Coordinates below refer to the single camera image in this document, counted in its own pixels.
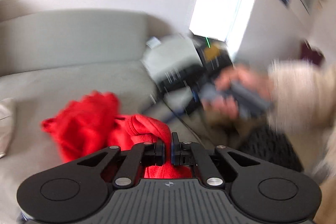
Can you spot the grey sofa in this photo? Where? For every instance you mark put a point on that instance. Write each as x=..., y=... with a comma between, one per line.
x=51, y=58

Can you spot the grey storage bag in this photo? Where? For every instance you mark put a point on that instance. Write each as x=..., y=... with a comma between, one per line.
x=7, y=124

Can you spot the person's right hand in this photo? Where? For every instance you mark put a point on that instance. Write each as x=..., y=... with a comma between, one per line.
x=250, y=79

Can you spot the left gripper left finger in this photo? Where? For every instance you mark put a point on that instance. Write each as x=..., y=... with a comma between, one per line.
x=136, y=160

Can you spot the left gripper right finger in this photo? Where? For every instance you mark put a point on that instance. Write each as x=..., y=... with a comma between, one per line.
x=197, y=158

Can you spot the leopard print trouser leg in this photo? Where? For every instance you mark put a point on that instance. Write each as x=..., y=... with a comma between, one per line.
x=264, y=143

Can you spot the red t-shirt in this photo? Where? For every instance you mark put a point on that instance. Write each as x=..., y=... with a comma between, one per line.
x=94, y=122

